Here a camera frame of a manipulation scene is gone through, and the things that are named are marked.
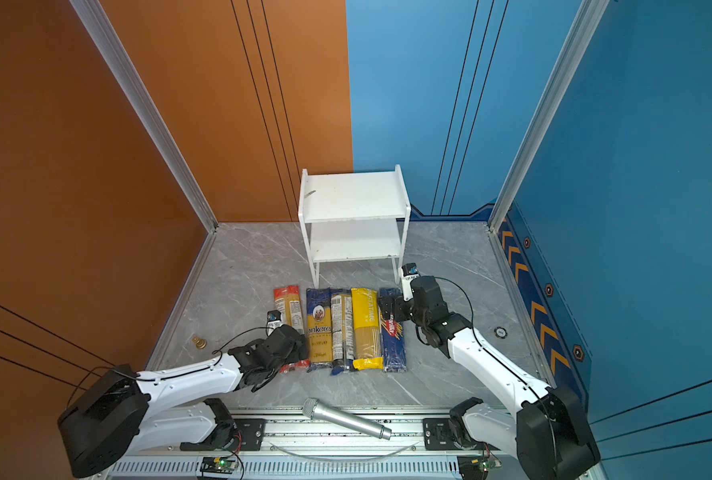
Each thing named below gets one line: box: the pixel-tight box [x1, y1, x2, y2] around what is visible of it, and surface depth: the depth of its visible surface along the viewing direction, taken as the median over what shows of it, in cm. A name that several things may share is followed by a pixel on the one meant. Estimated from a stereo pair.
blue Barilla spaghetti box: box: [379, 287, 407, 373], surface depth 86 cm
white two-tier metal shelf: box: [298, 164, 411, 289], surface depth 86 cm
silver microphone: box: [302, 398, 392, 440], surface depth 76 cm
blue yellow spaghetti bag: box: [306, 288, 334, 365], surface depth 91 cm
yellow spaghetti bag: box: [351, 287, 384, 371], surface depth 91 cm
